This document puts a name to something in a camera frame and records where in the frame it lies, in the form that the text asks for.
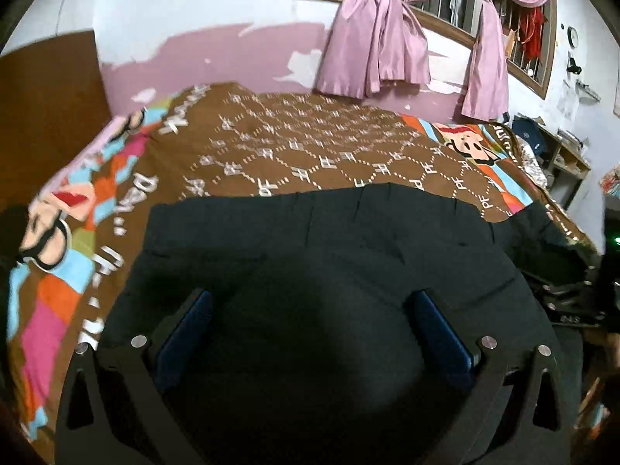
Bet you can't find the black fleece jacket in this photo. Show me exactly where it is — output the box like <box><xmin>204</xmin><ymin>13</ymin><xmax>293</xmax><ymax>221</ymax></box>
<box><xmin>100</xmin><ymin>184</ymin><xmax>586</xmax><ymax>464</ymax></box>

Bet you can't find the black clothes pile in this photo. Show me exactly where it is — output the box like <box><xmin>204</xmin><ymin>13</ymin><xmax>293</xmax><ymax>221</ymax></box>
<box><xmin>0</xmin><ymin>205</ymin><xmax>28</xmax><ymax>273</ymax></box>

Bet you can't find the wooden side shelf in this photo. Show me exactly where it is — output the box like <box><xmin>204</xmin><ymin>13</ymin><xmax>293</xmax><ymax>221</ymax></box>
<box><xmin>539</xmin><ymin>126</ymin><xmax>591</xmax><ymax>210</ymax></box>

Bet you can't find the red hanging garment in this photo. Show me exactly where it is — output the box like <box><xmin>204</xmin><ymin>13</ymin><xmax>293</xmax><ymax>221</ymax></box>
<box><xmin>519</xmin><ymin>7</ymin><xmax>546</xmax><ymax>62</ymax></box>

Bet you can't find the cartoon monkey bed quilt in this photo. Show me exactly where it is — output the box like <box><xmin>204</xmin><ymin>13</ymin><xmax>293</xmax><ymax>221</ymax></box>
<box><xmin>7</xmin><ymin>83</ymin><xmax>593</xmax><ymax>456</ymax></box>

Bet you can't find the brown wooden headboard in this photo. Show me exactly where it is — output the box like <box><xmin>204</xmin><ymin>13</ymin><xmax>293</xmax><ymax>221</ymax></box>
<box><xmin>0</xmin><ymin>31</ymin><xmax>111</xmax><ymax>208</ymax></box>

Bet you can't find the wooden framed barred window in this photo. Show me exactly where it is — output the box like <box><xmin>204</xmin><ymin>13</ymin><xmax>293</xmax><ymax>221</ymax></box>
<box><xmin>323</xmin><ymin>0</ymin><xmax>557</xmax><ymax>98</ymax></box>

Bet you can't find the right pink tied curtain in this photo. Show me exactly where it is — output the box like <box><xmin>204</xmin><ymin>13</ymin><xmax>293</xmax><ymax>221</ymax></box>
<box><xmin>462</xmin><ymin>0</ymin><xmax>549</xmax><ymax>121</ymax></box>

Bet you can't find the pink tied curtain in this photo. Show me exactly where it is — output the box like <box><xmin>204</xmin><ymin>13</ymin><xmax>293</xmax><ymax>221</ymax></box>
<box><xmin>315</xmin><ymin>0</ymin><xmax>431</xmax><ymax>100</ymax></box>
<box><xmin>462</xmin><ymin>0</ymin><xmax>549</xmax><ymax>121</ymax></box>

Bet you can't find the left pink tied curtain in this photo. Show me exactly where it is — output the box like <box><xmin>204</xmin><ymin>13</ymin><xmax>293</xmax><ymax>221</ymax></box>
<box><xmin>315</xmin><ymin>0</ymin><xmax>431</xmax><ymax>100</ymax></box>

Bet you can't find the round wall clock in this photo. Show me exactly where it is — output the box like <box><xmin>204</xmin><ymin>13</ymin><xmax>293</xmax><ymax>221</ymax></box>
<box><xmin>567</xmin><ymin>26</ymin><xmax>579</xmax><ymax>49</ymax></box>

